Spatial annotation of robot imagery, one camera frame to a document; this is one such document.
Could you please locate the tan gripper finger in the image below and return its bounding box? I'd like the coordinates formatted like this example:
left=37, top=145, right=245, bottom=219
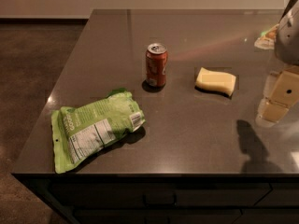
left=256, top=66, right=299, bottom=128

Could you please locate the red coke can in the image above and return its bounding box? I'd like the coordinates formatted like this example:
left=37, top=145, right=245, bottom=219
left=146, top=43, right=168, bottom=88

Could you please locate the white snack packet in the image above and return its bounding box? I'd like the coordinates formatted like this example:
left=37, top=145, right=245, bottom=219
left=254, top=24, right=278, bottom=49

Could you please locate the yellow sponge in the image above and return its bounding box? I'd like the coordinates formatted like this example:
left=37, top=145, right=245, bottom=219
left=195, top=68, right=236, bottom=96

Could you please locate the green chip bag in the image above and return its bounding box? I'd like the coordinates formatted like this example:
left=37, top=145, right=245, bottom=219
left=51, top=89, right=146, bottom=174

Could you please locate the dark cabinet drawer front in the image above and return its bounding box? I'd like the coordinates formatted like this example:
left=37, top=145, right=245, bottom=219
left=50, top=182, right=270, bottom=208

